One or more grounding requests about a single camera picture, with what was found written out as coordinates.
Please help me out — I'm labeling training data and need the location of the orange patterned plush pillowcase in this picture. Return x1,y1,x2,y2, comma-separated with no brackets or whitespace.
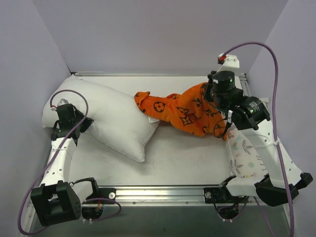
134,82,228,141

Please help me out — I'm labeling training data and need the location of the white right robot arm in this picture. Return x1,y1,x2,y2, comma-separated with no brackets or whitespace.
203,71,313,206

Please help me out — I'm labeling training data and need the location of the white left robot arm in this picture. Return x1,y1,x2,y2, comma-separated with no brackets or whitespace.
31,103,100,227

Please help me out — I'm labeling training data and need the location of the white floral deer pillow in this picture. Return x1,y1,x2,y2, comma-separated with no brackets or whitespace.
225,124,267,178

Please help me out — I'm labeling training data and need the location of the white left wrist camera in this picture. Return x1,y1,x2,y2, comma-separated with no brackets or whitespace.
50,99,69,111

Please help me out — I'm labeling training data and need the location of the aluminium right frame rail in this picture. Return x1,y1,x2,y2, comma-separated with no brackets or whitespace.
239,73,251,97

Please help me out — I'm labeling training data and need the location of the aluminium frame rail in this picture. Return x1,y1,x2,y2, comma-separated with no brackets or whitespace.
27,185,293,207
69,71,247,78
239,73,251,97

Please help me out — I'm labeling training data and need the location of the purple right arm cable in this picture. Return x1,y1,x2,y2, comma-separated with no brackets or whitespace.
218,42,296,237

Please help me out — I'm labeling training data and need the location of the aluminium back frame rail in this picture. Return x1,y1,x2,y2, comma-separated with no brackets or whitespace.
69,71,247,78

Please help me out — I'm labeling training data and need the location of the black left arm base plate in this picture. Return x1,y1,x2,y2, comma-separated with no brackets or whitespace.
87,187,117,204

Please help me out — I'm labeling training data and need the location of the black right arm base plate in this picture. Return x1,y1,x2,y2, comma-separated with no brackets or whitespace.
203,186,246,204

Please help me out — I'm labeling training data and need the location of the aluminium front frame rail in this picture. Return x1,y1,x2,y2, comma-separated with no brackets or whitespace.
27,185,293,207

